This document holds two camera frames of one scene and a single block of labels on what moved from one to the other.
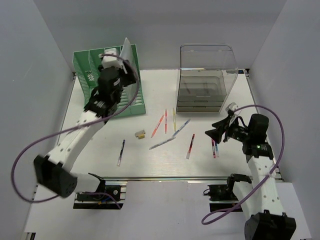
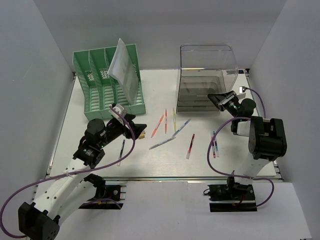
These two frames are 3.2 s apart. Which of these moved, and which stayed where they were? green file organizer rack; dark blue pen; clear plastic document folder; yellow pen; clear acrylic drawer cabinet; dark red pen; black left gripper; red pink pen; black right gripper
Moved: black right gripper; clear plastic document folder; black left gripper
Stayed: clear acrylic drawer cabinet; green file organizer rack; yellow pen; dark red pen; red pink pen; dark blue pen
